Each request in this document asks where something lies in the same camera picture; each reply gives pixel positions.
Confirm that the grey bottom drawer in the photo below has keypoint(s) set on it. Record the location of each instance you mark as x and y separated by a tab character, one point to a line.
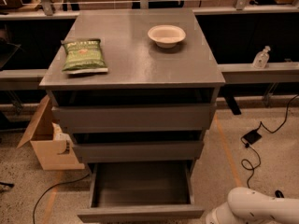
140	191

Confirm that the grey drawer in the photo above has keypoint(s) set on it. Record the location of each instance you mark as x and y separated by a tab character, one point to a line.
136	110
138	146
140	191

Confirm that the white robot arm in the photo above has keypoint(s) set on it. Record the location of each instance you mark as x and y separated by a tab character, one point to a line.
248	206

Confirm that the grey drawer cabinet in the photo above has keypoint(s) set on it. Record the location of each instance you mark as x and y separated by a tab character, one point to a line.
133	60

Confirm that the grey middle drawer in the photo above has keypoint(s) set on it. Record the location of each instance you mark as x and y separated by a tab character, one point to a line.
138	146

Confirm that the grey top drawer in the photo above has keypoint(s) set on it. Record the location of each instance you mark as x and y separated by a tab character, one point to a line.
136	110

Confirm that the white paper bowl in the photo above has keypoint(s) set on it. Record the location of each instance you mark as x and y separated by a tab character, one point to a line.
166	36

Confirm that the green chip bag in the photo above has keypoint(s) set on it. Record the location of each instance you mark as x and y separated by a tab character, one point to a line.
83	56

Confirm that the open cardboard box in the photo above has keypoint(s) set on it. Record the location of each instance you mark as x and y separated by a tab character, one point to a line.
53	148

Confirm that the black power adapter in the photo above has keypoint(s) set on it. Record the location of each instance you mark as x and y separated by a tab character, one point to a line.
251	137

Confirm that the black bar on floor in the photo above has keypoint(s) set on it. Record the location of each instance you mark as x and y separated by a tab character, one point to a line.
279	194

